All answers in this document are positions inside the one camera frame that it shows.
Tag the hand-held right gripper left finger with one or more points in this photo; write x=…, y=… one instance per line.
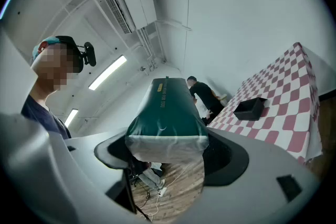
x=65, y=178

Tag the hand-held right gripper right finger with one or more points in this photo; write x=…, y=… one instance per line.
x=262, y=170

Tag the black box with green item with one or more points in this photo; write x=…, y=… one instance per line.
x=249, y=110

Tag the green plastic pouch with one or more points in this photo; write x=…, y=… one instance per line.
x=168, y=112

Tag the short ceiling tube light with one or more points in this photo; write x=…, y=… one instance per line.
x=71, y=118

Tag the person's navy clothed torso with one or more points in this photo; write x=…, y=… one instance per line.
x=42, y=115

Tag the red white checkered tablecloth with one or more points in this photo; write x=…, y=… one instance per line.
x=286, y=102

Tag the white power strip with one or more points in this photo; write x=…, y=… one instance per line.
x=162, y=191

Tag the person's head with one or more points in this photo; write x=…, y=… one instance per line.
x=56, y=65

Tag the long ceiling tube light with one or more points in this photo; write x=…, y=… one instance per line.
x=107, y=72

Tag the teal cap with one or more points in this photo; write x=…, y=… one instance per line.
x=50, y=40

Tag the white air conditioner unit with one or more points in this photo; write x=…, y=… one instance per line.
x=131, y=5

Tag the black head-mounted camera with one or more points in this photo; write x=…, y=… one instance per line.
x=89, y=53

